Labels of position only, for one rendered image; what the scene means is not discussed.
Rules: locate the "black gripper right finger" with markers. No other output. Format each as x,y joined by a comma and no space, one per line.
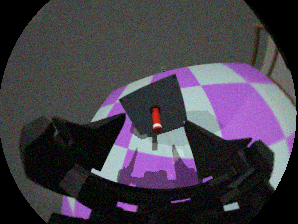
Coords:
209,150

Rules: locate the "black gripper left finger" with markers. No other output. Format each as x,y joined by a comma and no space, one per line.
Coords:
95,139

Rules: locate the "red peg with white band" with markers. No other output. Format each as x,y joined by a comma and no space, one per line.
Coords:
156,120

